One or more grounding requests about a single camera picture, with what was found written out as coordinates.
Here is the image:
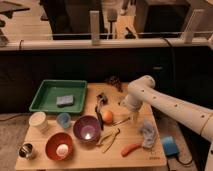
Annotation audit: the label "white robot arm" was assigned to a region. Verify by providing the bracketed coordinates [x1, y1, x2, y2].
[121, 75, 213, 171]

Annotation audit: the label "blue sponge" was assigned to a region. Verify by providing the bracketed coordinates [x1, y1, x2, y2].
[56, 95, 74, 106]

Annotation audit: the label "white paper cup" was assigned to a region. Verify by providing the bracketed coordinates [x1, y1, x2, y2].
[29, 112, 48, 133]

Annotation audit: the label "green plastic tray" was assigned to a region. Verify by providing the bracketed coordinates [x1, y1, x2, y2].
[29, 80, 87, 115]

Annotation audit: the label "purple bowl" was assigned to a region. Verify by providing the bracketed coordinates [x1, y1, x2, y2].
[73, 115, 101, 143]

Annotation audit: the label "blue box with cable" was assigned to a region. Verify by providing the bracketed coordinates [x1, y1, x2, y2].
[161, 136, 179, 157]

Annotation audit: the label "brown pinecone object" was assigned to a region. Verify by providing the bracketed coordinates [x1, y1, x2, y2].
[105, 76, 123, 92]

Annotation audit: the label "small metal cup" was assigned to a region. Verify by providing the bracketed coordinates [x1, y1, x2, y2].
[18, 143, 35, 160]

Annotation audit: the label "red bowl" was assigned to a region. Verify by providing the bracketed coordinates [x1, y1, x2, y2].
[45, 132, 73, 161]

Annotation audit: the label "small blue cup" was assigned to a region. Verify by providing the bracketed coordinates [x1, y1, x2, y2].
[56, 113, 71, 129]

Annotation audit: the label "yellow tongs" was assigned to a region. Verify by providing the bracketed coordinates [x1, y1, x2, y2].
[97, 128, 120, 153]

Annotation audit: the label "black handled peeler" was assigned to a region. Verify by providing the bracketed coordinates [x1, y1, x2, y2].
[95, 93, 108, 129]

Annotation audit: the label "blue grey cloth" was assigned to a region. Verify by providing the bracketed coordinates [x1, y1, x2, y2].
[139, 120, 157, 149]

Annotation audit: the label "orange ball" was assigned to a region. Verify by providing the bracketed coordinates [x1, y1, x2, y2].
[102, 110, 113, 124]

